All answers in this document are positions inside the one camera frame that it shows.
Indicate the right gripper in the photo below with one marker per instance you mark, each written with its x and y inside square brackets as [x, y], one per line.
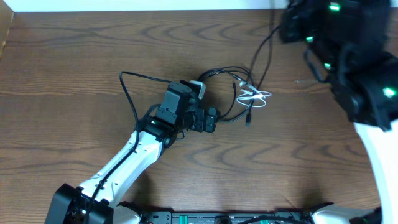
[301, 13]

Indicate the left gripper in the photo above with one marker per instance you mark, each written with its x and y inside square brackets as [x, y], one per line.
[202, 126]

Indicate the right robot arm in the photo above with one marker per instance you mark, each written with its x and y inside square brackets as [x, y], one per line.
[349, 37]

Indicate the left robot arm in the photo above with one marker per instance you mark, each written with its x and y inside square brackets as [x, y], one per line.
[97, 200]

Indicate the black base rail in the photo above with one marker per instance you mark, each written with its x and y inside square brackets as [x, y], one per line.
[166, 217]

